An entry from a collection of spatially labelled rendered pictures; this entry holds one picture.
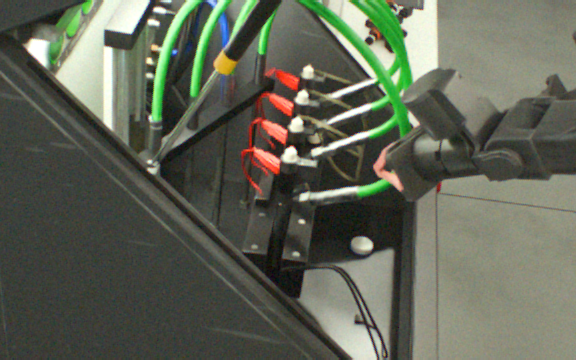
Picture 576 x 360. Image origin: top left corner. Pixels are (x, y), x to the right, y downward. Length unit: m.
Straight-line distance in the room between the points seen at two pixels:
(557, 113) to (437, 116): 0.13
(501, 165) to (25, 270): 0.54
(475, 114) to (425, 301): 0.50
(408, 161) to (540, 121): 0.20
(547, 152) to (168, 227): 0.40
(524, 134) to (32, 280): 0.57
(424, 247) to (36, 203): 0.72
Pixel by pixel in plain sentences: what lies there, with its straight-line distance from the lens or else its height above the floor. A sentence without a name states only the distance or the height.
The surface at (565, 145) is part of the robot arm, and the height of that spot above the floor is 1.44.
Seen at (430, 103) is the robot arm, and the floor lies 1.41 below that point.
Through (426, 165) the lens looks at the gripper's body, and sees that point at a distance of 1.06.
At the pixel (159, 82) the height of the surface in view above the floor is 1.23.
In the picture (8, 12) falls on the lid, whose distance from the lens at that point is 0.87.
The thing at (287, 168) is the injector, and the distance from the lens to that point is 1.33.
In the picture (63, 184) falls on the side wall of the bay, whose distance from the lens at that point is 0.99.
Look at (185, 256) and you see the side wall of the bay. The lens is 1.01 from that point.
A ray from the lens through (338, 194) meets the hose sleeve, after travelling 1.21.
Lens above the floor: 1.91
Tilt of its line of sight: 37 degrees down
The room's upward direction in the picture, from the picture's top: 9 degrees clockwise
